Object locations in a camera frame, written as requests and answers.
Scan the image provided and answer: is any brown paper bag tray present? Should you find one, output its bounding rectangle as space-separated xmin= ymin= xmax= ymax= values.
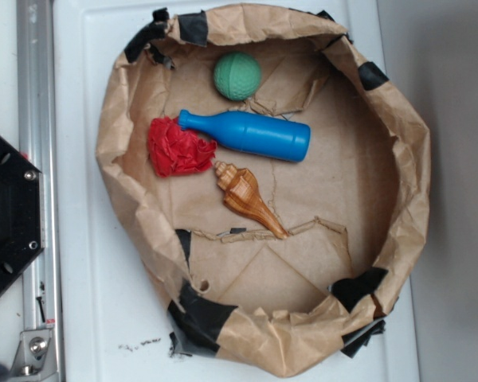
xmin=96 ymin=4 xmax=431 ymax=377

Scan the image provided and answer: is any crumpled red paper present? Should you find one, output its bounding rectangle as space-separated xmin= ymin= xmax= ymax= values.
xmin=147 ymin=117 xmax=217 ymax=177

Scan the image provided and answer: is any brown conch shell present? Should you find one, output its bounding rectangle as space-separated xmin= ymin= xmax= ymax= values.
xmin=214 ymin=161 xmax=288 ymax=239

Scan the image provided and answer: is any green foam ball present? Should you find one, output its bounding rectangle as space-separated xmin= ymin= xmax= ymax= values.
xmin=214 ymin=52 xmax=261 ymax=101

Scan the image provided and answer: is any metal corner bracket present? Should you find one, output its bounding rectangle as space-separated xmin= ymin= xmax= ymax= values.
xmin=9 ymin=329 xmax=58 ymax=381

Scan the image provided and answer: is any aluminium extrusion rail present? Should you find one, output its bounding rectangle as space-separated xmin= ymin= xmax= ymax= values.
xmin=16 ymin=1 xmax=65 ymax=381

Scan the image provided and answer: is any white plastic tray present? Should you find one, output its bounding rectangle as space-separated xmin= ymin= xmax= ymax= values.
xmin=54 ymin=1 xmax=414 ymax=381

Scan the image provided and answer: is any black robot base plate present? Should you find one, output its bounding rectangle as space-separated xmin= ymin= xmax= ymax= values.
xmin=0 ymin=136 xmax=43 ymax=297

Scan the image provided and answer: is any blue plastic bottle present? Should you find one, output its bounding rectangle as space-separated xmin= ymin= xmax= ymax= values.
xmin=178 ymin=110 xmax=311 ymax=162

